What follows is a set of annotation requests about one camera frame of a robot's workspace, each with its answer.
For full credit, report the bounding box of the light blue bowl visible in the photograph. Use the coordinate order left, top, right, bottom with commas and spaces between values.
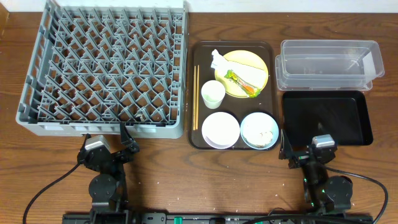
240, 112, 280, 151

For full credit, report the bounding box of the white pink shallow bowl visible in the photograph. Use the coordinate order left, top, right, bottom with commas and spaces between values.
201, 112, 240, 149

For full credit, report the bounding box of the green orange snack wrapper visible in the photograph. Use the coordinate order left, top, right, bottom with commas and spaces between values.
224, 70, 261, 98

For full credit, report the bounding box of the white napkin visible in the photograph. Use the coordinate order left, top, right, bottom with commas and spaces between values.
211, 49, 269, 91

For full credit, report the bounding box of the pale green plastic cup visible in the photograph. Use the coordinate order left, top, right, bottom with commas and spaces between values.
201, 80, 226, 109

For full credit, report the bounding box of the rice leftovers pile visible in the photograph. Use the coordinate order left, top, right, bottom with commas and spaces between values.
243, 129, 274, 148

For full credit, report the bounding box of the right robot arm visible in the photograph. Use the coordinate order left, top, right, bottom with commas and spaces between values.
279, 130, 353, 214

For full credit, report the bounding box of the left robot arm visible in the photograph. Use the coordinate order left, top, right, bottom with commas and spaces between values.
77, 123, 139, 223

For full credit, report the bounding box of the black rectangular tray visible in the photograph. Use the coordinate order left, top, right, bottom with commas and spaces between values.
282, 91, 373, 146

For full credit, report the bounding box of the grey plastic dish rack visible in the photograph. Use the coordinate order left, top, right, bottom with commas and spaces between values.
16, 1, 188, 139

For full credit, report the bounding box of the dark brown serving tray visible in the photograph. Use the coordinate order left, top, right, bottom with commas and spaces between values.
188, 41, 280, 150

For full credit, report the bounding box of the clear plastic bin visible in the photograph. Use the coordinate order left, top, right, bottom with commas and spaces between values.
275, 39, 385, 91

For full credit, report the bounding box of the yellow round plate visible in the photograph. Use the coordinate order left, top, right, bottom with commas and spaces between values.
211, 50, 269, 98

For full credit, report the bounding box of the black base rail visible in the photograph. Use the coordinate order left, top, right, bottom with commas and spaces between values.
62, 212, 374, 224

